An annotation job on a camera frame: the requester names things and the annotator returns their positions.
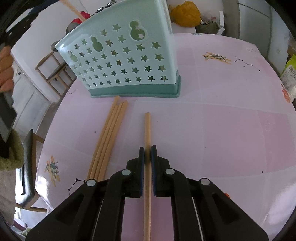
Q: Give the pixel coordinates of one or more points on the white door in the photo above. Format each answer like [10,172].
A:
[27,99]

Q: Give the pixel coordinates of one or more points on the teal star-cutout utensil holder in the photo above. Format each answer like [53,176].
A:
[138,76]

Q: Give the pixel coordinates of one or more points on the bundle of wooden chopsticks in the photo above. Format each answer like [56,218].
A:
[108,139]

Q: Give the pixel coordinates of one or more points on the pink printed tablecloth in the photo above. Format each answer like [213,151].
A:
[219,127]

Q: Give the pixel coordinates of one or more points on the red plastic bag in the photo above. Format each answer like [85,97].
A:
[86,15]

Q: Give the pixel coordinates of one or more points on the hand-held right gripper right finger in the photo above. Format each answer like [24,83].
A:
[153,176]

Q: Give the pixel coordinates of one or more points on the yellow plastic bag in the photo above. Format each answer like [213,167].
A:
[186,14]

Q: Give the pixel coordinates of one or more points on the person's left hand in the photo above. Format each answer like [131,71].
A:
[5,69]

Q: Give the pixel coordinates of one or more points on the black-backed chair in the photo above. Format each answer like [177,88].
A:
[29,162]

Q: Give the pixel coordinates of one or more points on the grey refrigerator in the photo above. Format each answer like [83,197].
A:
[252,20]

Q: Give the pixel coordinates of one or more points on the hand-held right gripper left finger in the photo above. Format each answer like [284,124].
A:
[141,176]

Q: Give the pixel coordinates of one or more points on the olive green bag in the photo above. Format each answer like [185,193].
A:
[208,29]

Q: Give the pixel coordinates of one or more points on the white narrow box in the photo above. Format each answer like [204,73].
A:
[222,23]

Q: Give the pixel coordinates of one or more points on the white yellow rice bag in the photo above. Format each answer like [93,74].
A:
[289,78]

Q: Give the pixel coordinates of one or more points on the person's left forearm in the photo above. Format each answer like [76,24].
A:
[9,162]

